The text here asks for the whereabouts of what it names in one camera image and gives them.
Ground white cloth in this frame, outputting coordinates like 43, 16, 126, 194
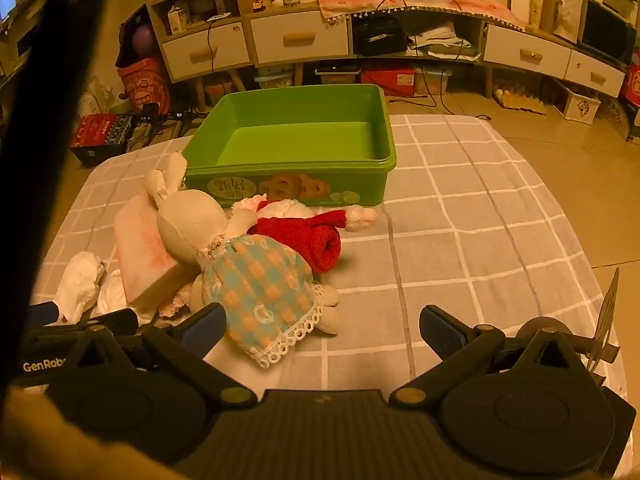
53, 252, 162, 324

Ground rabbit doll checkered dress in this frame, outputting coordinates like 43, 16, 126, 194
143, 150, 342, 370

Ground santa plush toy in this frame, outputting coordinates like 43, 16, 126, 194
231, 195, 378, 274

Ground grey checkered table cloth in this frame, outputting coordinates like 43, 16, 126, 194
29, 112, 629, 478

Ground red black carton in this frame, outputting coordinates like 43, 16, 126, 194
70, 114, 134, 167

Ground black tripod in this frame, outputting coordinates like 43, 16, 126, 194
127, 103, 207, 152

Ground green plastic bin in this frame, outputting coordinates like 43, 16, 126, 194
182, 84, 397, 207

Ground orange snack bag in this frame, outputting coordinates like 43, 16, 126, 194
117, 56, 171, 115

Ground egg tray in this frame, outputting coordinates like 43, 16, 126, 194
492, 81, 547, 115

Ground red storage box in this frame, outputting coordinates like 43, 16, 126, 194
360, 62, 416, 98

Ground purple ball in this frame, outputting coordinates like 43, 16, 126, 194
131, 24, 155, 58

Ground clear plastic storage box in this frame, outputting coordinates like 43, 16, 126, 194
254, 65, 295, 89

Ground wooden cabinet white drawers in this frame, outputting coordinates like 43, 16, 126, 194
145, 0, 625, 98

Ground black box on shelf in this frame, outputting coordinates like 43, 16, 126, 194
352, 13, 408, 56

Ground black microwave oven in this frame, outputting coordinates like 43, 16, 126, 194
578, 0, 636, 64

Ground pink checkered cloth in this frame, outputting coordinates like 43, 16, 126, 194
318, 0, 526, 32

